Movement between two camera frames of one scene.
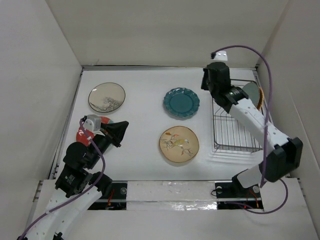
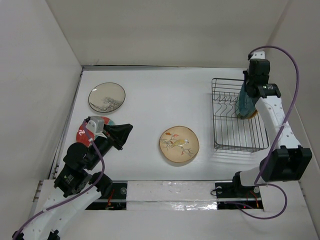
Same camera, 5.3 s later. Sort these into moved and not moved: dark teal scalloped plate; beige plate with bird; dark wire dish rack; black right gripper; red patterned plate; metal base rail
Moved: dark teal scalloped plate; black right gripper
Not moved: metal base rail; dark wire dish rack; beige plate with bird; red patterned plate
